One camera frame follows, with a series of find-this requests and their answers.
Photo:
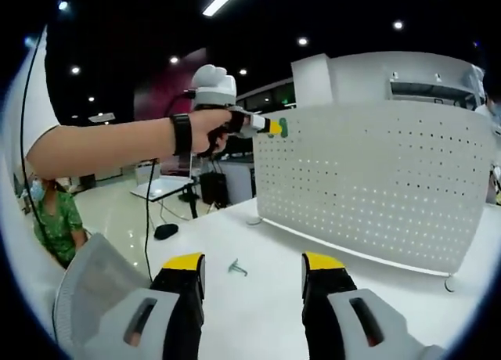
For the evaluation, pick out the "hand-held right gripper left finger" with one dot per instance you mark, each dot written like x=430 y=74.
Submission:
x=180 y=297

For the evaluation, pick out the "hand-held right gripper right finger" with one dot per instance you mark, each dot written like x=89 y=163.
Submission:
x=325 y=297

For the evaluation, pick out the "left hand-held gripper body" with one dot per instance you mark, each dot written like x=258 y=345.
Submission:
x=215 y=88

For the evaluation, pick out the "green hook assembly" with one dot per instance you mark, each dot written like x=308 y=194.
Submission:
x=236 y=268
x=283 y=127

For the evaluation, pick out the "white perforated mounting plate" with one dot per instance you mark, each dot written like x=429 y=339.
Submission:
x=372 y=188

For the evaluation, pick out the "person's left hand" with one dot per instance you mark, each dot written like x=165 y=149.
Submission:
x=207 y=129

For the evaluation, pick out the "black wristband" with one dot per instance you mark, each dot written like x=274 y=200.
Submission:
x=181 y=135

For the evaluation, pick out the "black computer mouse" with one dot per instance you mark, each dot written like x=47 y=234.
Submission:
x=166 y=231

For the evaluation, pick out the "black computer tower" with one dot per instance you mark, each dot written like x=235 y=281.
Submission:
x=214 y=189

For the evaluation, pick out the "linear ceiling light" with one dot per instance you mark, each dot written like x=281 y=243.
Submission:
x=225 y=0

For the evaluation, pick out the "white mesh office chair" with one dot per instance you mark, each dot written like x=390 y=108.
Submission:
x=94 y=266

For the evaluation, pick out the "grey metal shelving rack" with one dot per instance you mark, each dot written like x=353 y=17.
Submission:
x=430 y=87

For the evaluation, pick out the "person's white shirt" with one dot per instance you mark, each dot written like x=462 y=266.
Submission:
x=23 y=101

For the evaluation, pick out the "large red wall screen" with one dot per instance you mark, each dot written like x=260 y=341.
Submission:
x=164 y=86

